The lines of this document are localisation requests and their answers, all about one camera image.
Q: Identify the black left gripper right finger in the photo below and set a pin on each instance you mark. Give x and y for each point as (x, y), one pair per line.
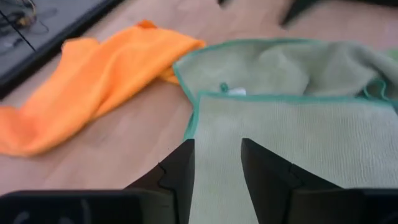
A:
(267, 177)

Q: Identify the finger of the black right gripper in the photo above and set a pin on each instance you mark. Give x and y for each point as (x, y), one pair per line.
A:
(222, 2)
(295, 11)

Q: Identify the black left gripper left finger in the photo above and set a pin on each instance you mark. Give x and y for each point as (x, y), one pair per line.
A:
(177, 174)

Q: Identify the pale green teal-edged towel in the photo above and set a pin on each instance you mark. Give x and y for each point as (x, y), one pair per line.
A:
(295, 130)

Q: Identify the orange microfiber towel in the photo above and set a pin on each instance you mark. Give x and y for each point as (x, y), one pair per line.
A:
(93, 87)

